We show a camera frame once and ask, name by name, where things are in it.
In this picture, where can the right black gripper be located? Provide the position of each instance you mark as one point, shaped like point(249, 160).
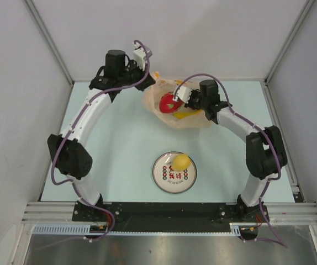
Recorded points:
point(190, 104)

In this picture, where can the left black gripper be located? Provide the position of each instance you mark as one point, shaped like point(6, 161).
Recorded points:
point(148, 80)

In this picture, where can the yellow fake banana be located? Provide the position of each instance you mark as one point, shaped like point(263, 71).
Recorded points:
point(182, 115)

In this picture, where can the translucent orange plastic bag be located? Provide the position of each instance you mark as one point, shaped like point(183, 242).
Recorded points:
point(158, 99)

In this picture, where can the red fake dragon fruit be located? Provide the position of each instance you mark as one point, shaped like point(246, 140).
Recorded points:
point(167, 105)

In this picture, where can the yellow fake lemon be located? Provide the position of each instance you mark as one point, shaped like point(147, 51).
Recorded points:
point(181, 162)

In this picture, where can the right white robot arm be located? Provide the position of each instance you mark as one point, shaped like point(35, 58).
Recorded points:
point(265, 152)

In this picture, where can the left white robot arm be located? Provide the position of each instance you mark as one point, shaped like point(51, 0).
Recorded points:
point(71, 162)

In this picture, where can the white printed round plate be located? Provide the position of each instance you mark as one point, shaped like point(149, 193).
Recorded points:
point(170, 180)

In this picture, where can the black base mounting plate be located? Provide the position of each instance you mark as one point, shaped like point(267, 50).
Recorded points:
point(182, 217)

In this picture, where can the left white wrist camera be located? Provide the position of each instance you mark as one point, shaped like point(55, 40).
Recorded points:
point(141, 56)

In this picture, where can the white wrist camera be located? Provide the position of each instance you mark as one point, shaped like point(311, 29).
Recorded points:
point(182, 93)
point(141, 56)

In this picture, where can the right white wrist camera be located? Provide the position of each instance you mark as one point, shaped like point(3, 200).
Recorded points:
point(182, 93)

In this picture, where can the left aluminium corner post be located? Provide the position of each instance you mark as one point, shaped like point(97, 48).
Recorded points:
point(48, 39)

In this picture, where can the aluminium corner post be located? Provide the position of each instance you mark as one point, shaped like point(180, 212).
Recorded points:
point(306, 9)
point(48, 39)

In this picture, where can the white slotted cable duct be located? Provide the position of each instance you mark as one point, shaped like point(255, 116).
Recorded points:
point(93, 230)

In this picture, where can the right aluminium corner post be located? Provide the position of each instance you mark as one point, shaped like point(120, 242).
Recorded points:
point(306, 9)

